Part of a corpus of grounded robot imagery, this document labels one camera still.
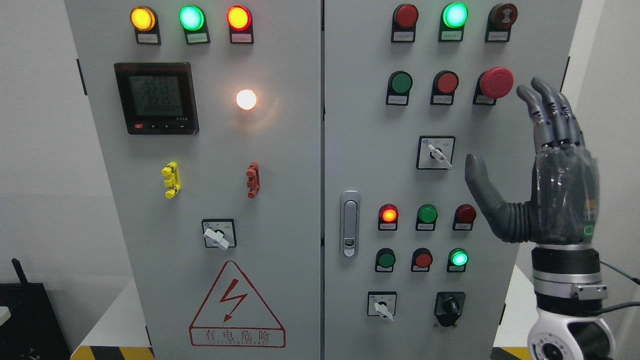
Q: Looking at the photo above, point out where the lit green button lower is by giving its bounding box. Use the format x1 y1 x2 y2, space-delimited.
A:
446 248 469 273

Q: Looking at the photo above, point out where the yellow indicator lamp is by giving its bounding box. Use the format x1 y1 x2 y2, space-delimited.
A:
129 6 162 45

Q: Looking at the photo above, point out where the gray rotary switch left door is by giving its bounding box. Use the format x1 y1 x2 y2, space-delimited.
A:
201 218 237 251

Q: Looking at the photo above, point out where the silver door latch handle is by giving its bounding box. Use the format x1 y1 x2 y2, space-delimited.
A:
339 190 361 258

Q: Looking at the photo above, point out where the dark buzzer top right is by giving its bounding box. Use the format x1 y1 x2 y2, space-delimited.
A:
484 3 518 43

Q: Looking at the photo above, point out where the green lamp middle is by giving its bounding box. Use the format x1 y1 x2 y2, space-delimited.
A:
414 203 439 231

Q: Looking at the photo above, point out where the red push button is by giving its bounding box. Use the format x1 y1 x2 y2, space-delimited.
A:
430 70 460 106
410 247 434 272

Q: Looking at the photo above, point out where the green indicator lamp left door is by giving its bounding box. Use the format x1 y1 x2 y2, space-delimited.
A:
178 4 211 45

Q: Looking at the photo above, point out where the right cabinet door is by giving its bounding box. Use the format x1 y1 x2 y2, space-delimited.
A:
324 0 582 360

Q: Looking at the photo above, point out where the cabinet door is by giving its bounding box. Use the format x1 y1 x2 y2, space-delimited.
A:
65 0 323 360
324 0 582 360

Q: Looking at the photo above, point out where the digital power meter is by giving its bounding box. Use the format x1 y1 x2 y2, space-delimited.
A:
114 62 200 135

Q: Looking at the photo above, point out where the red emergency stop button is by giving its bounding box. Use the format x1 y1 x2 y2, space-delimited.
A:
472 66 514 106

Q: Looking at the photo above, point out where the red push button upper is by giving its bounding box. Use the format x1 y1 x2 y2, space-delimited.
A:
430 70 460 106

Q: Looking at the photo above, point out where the lit red lamp middle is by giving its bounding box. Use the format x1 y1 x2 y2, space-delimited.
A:
377 203 399 231

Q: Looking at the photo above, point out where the red terminal connector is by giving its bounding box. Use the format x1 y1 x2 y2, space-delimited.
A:
246 161 261 199

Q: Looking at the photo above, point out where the green push button upper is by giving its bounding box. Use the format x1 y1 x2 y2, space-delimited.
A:
385 70 413 106

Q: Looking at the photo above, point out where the gray rotary switch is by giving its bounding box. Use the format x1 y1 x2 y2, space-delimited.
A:
366 291 397 322
416 136 456 170

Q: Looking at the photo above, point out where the green push button lower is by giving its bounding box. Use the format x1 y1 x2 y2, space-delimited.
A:
374 247 397 272

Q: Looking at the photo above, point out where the yellow terminal connector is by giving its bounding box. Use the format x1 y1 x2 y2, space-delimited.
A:
161 161 181 199

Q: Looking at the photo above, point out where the red push button lower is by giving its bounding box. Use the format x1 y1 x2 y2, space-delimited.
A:
410 247 434 272

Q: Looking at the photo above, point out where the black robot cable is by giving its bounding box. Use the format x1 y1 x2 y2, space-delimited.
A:
599 260 640 313

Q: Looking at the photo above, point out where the green lit lamp top right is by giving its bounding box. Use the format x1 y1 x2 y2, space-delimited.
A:
438 2 469 43

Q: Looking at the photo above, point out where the black rotary switch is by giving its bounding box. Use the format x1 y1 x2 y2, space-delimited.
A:
434 291 466 327

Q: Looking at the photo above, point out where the green push button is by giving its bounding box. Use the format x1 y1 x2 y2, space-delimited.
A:
374 247 397 272
385 70 413 106

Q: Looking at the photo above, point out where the dark red lamp top right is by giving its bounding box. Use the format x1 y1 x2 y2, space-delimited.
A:
391 3 419 43

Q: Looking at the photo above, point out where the left cabinet door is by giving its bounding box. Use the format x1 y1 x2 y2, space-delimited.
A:
65 0 323 360

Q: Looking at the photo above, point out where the red indicator lamp left door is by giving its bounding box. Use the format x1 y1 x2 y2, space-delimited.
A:
226 4 254 44

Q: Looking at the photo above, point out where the gray robotic hand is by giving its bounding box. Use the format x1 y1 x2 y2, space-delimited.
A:
465 77 600 246

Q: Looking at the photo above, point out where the high voltage warning sticker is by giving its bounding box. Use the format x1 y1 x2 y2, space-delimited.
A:
189 260 286 348

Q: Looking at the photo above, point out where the black device with antenna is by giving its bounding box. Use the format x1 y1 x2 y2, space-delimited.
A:
0 258 71 360

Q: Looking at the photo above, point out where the white lit indicator lamp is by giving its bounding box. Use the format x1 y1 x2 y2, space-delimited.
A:
235 89 258 111

